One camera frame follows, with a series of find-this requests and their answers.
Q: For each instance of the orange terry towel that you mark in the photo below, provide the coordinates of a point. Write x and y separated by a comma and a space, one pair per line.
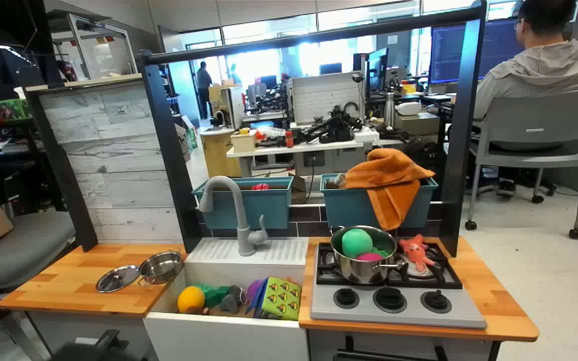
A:
390, 180

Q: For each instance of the white office table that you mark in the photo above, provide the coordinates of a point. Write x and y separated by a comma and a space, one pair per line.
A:
290, 147

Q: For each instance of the teal plastic bin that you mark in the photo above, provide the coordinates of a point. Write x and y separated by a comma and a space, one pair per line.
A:
342, 209
262, 209

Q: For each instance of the grey toy faucet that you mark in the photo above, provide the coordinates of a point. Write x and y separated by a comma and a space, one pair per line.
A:
239, 214

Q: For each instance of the black equipment on table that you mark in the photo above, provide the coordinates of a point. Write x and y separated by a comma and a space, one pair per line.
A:
335, 126

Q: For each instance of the yellow waste bin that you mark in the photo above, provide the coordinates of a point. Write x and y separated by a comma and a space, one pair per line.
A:
220, 153

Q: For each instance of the green plush ball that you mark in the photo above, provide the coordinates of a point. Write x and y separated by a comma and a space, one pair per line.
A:
355, 240

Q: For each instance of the white board panel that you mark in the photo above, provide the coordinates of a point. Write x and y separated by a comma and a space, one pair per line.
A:
322, 93

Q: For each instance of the pink plush ball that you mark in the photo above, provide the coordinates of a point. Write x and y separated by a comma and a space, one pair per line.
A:
369, 257

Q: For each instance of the stainless steel pot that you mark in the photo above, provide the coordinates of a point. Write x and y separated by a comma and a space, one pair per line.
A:
359, 270

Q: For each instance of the green patterned cube toy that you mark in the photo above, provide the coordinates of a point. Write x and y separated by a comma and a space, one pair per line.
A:
282, 297

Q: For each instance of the black stove knob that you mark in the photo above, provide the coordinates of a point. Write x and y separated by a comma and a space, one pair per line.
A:
436, 301
390, 299
346, 297

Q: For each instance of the standing person dark clothes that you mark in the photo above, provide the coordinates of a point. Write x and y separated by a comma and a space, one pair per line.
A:
204, 82

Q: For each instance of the green plush toy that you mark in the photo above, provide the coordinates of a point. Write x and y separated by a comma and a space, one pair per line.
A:
214, 292

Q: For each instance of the pink orange bunny toy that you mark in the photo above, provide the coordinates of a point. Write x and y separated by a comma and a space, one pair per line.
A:
413, 251

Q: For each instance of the small steel bowl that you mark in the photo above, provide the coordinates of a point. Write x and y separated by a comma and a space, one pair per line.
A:
160, 266

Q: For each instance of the yellow toy ball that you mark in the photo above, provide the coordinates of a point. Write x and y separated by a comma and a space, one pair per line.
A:
190, 299

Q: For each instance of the grey stove knob panel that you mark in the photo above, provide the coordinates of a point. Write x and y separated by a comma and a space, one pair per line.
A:
369, 313

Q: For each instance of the white toy sink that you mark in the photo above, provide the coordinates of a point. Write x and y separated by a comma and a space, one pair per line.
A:
221, 338

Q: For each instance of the grey wood plank panel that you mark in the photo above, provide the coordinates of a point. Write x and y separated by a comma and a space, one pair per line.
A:
115, 161

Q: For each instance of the black stove grate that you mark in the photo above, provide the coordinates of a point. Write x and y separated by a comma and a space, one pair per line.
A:
442, 272

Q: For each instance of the large computer monitor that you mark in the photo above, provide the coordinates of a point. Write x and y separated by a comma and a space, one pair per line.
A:
446, 53

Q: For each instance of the light wooden shelf board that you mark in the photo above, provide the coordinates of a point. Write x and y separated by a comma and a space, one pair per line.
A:
80, 82

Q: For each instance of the wooden countertop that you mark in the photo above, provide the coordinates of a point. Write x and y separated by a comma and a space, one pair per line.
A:
491, 301
68, 280

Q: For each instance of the grey office chair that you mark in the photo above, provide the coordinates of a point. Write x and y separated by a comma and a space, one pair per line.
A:
537, 123

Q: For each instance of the grey seat cushion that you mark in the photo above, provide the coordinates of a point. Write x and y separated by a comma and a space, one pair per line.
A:
21, 251

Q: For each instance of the seated person grey hoodie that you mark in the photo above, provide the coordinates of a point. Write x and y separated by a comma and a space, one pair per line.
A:
543, 67

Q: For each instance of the black metal railing frame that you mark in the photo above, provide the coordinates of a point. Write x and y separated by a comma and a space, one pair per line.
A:
301, 39

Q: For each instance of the black metal side post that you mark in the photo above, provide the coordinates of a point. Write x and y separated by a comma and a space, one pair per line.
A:
68, 187

